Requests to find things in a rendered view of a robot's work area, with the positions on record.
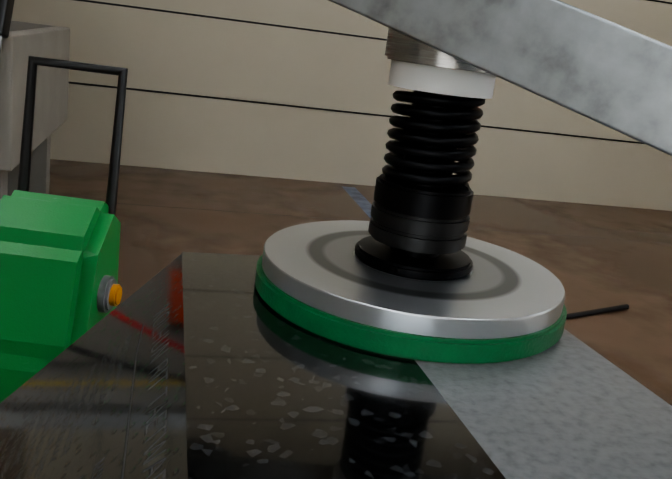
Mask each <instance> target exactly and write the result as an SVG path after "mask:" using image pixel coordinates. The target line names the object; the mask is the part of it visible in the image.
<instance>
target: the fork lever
mask: <svg viewBox="0 0 672 479"><path fill-rule="evenodd" d="M329 1H331V2H333V3H336V4H338V5H340V6H342V7H344V8H347V9H349V10H351V11H353V12H355V13H358V14H360V15H362V16H364V17H366V18H369V19H371V20H373V21H375V22H377V23H380V24H382V25H384V26H386V27H388V28H391V29H393V30H395V31H397V32H399V33H402V34H404V35H406V36H408V37H411V38H413V39H415V40H417V41H419V42H422V43H424V44H426V45H428V46H430V47H433V48H435V49H437V50H439V51H441V52H444V53H446V54H448V55H450V56H452V57H455V58H457V59H459V60H461V61H463V62H466V63H468V64H470V65H472V66H474V67H477V68H479V69H481V70H483V71H485V72H488V73H490V74H492V75H494V76H496V77H499V78H501V79H503V80H505V81H507V82H510V83H512V84H514V85H516V86H519V87H521V88H523V89H525V90H527V91H530V92H532V93H534V94H536V95H538V96H541V97H543V98H545V99H547V100H549V101H552V102H554V103H556V104H558V105H560V106H563V107H565V108H567V109H569V110H571V111H574V112H576V113H578V114H580V115H582V116H585V117H587V118H589V119H591V120H593V121H596V122H598V123H600V124H602V125H604V126H607V127H609V128H611V129H613V130H616V131H618V132H620V133H622V134H624V135H627V136H629V137H631V138H633V139H635V140H638V141H640V142H642V143H644V144H646V145H649V146H651V147H653V148H655V149H657V150H660V151H662V152H664V153H666V154H668V155H671V156H672V46H669V45H667V44H665V43H662V42H660V41H657V40H655V39H652V38H650V37H647V36H645V35H643V34H640V33H638V32H635V31H633V30H630V29H628V28H625V27H623V26H621V25H618V24H616V23H613V22H611V21H608V20H606V19H604V18H601V17H599V16H596V15H594V14H591V13H589V12H586V11H584V10H582V9H579V8H577V7H574V6H572V5H569V4H567V3H565V2H562V1H560V0H329Z"/></svg>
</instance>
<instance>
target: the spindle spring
mask: <svg viewBox="0 0 672 479"><path fill-rule="evenodd" d="M393 98H394V99H395V100H397V101H401V102H407V103H415V104H423V105H432V106H444V107H462V108H463V110H447V109H435V108H425V107H416V106H411V104H405V103H395V104H393V105H392V106H391V110H392V112H394V113H397V114H400V115H405V116H392V117H391V118H390V119H389V123H390V124H391V125H392V126H394V127H398V128H392V129H389V130H388V132H387V134H388V136H389V138H391V139H395V140H389V141H388V142H387V143H386V144H385V145H386V149H388V150H389V151H390V152H389V153H387V154H385V156H384V158H383V159H384V160H385V162H386V163H388V164H387V165H385V166H384V167H383V168H382V173H383V174H384V175H386V176H387V177H389V178H392V179H395V180H399V181H404V182H409V183H415V184H423V185H435V186H454V185H457V186H458V188H457V189H460V190H466V191H469V190H470V186H469V183H468V182H469V181H470V180H471V179H472V173H471V172H470V171H469V170H471V169H472V168H473V166H474V160H473V159H472V158H471V157H473V156H475V155H476V151H477V150H476V148H475V147H474V146H473V145H475V144H476V143H477V142H478V141H479V138H478V135H477V134H476V133H475V132H477V131H478V130H480V128H481V124H480V123H479V122H478V120H477V119H480V118H481V117H482V116H483V111H482V109H481V108H479V106H481V105H483V104H485V99H482V98H470V97H458V96H442V95H431V94H421V93H413V92H409V91H395V92H394V93H393ZM409 116H411V117H419V118H427V119H437V120H452V121H461V123H441V122H429V121H420V120H413V119H409ZM408 130H415V131H422V132H431V133H444V134H459V137H452V136H435V135H425V134H417V133H410V132H407V131H408ZM406 142H407V143H413V144H420V145H429V146H441V147H457V149H432V148H423V147H415V146H409V145H405V144H406ZM404 155H405V156H410V157H417V158H425V159H436V160H455V161H458V162H454V163H445V162H429V161H420V160H413V159H407V158H403V157H404ZM402 168H405V169H411V170H417V171H425V172H438V173H455V174H456V175H430V174H421V173H413V172H407V171H403V170H402Z"/></svg>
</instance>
